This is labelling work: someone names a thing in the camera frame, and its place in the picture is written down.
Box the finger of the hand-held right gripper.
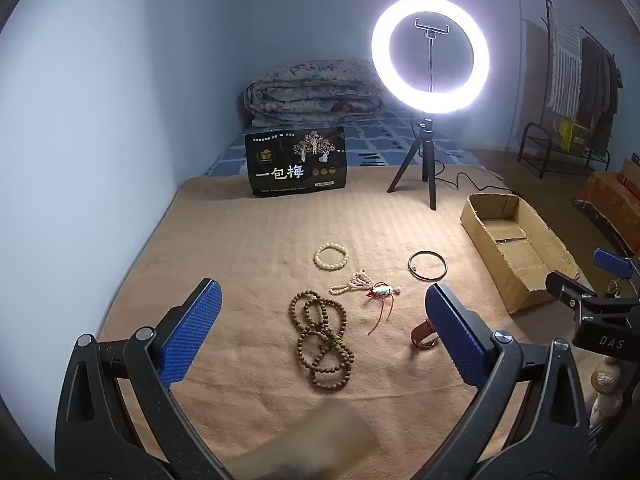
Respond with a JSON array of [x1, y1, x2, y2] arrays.
[[545, 270, 601, 317], [592, 248, 640, 281]]

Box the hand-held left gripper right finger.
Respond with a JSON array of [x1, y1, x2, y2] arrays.
[[415, 282, 591, 480]]

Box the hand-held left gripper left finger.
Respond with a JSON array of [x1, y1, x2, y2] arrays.
[[55, 278, 236, 480]]

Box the cardboard box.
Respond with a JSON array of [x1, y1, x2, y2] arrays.
[[460, 192, 581, 315]]

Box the black hoop necklace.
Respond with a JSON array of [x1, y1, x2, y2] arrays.
[[408, 250, 447, 281]]

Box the red cord pendant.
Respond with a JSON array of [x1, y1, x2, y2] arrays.
[[364, 284, 403, 336]]

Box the white bead necklace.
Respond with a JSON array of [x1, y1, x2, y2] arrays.
[[330, 269, 373, 296]]

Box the brown bead necklace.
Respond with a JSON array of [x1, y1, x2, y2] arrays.
[[287, 290, 356, 395]]

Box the small red jewelry piece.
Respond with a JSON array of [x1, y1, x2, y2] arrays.
[[411, 319, 441, 351]]

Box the orange covered furniture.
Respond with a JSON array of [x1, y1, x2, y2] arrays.
[[572, 157, 640, 257]]

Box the yellow box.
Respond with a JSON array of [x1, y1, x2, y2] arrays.
[[554, 117, 591, 154]]

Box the black metal floor rack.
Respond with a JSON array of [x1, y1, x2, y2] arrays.
[[517, 122, 611, 179]]

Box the blurred beige object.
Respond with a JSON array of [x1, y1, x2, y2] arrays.
[[227, 402, 381, 480]]

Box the dark hanging clothes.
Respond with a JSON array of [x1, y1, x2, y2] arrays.
[[580, 37, 622, 137]]

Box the black tripod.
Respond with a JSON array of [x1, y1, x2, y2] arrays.
[[386, 117, 437, 211]]

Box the black printed bag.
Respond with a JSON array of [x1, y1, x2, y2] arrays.
[[244, 126, 349, 198]]

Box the striped white hanging cloth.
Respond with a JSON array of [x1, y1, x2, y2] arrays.
[[547, 2, 583, 117]]

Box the blue patterned bed sheet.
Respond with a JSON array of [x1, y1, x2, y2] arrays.
[[204, 110, 488, 177]]

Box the black clothes rack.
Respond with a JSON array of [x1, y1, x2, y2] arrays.
[[542, 0, 623, 63]]

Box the folded floral quilt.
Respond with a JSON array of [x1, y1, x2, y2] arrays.
[[243, 59, 386, 128]]

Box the black phone holder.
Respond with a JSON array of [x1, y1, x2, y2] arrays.
[[415, 17, 452, 93]]

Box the cream bead bracelet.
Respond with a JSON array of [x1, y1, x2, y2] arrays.
[[314, 243, 349, 270]]

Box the black power cable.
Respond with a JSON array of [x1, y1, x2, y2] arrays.
[[432, 159, 507, 194]]

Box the white ring light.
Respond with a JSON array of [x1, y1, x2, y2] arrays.
[[371, 0, 490, 115]]

